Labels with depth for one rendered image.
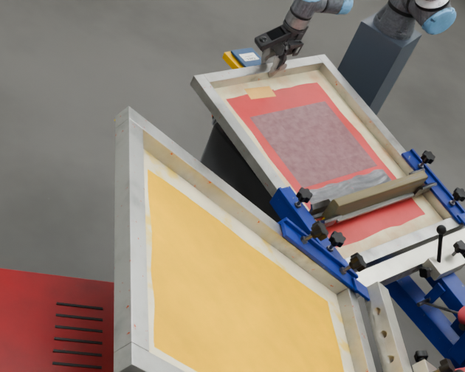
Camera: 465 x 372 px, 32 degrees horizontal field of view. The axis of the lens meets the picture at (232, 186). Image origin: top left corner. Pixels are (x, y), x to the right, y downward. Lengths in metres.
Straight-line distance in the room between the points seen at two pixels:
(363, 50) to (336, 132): 0.45
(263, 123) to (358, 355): 0.94
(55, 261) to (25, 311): 1.56
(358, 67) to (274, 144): 0.66
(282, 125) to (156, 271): 1.28
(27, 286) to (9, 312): 0.08
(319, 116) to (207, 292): 1.32
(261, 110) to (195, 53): 2.11
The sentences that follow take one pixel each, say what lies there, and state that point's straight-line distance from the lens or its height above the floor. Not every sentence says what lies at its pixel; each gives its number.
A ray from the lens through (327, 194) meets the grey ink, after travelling 2.46.
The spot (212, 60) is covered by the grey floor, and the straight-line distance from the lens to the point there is 4.68.
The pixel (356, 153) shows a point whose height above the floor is 1.02.
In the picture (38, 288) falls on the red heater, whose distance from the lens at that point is 1.81.
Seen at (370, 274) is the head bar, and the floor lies 1.06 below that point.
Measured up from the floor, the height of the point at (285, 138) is 1.03.
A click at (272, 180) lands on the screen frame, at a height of 1.05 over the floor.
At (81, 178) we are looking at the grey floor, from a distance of 3.68.
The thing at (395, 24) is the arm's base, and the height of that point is 1.25.
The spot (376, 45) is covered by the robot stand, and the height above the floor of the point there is 1.15.
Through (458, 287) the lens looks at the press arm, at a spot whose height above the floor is 1.05.
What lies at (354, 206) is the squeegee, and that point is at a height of 1.07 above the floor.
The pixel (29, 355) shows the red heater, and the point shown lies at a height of 1.11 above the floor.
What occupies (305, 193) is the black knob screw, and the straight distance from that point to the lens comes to 2.27.
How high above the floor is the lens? 2.52
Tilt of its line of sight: 40 degrees down
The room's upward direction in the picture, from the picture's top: 24 degrees clockwise
